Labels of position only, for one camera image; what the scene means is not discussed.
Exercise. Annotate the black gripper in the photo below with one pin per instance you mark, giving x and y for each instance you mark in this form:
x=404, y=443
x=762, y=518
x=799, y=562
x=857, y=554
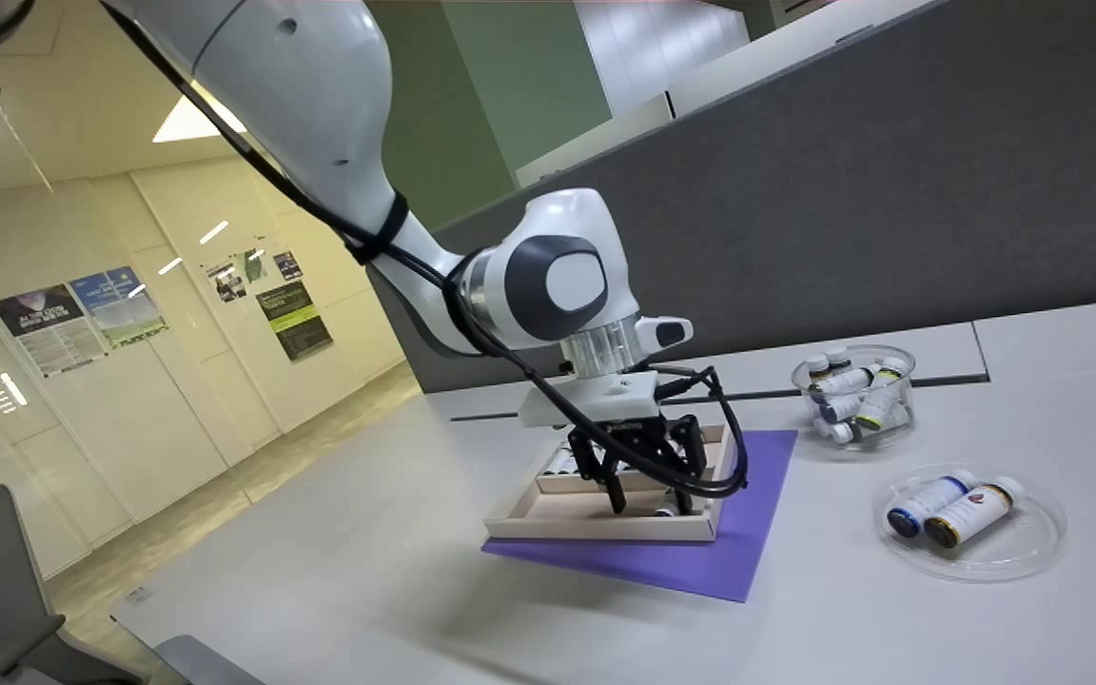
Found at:
x=628, y=443

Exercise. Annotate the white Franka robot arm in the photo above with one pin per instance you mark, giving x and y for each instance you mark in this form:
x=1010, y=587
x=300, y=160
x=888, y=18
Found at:
x=293, y=89

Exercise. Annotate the wooden box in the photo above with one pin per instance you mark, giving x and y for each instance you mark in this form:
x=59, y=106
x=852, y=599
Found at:
x=548, y=514

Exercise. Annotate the white capped small bottle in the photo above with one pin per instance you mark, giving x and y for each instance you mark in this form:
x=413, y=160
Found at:
x=842, y=434

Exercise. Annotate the blue capped small bottle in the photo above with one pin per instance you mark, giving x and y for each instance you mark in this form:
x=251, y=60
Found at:
x=840, y=409

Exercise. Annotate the white labelled bottle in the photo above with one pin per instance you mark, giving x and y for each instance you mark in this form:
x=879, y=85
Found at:
x=846, y=377

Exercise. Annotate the yellowish labelled bottle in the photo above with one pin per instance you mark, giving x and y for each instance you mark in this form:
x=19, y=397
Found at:
x=879, y=401

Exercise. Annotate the white bottle with blue cap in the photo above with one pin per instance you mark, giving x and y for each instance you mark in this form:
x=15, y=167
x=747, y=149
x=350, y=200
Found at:
x=928, y=503

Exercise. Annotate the purple mat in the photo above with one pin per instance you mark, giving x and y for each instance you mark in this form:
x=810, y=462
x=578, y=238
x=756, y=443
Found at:
x=752, y=546

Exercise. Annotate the clear glass bowl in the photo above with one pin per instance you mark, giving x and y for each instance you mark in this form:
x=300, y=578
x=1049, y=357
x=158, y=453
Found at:
x=814, y=430

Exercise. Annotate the white and black cylinders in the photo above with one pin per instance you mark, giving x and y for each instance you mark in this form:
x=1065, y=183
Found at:
x=970, y=512

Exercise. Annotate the clear glass plate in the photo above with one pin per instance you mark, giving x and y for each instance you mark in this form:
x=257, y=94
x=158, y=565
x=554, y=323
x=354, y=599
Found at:
x=1030, y=540

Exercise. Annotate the green pillar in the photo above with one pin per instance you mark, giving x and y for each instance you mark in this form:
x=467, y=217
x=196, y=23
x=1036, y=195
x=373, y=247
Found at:
x=486, y=101

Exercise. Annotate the white desk behind partition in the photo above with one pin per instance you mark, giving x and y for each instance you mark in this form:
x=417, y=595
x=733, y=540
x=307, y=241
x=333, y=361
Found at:
x=725, y=69

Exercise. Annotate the grey partition wall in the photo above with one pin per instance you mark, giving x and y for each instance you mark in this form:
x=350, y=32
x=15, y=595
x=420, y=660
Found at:
x=828, y=203

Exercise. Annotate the black green wall poster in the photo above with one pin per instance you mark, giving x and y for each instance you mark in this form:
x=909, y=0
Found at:
x=293, y=323

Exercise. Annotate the small dark wall notice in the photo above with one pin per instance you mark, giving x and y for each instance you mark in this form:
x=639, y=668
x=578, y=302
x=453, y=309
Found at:
x=285, y=264
x=231, y=281

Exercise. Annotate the blue green wall poster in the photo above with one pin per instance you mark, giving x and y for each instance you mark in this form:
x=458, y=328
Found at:
x=122, y=305

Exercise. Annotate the dark photo wall poster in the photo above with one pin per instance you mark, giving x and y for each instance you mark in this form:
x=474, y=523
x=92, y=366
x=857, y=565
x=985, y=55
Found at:
x=48, y=326

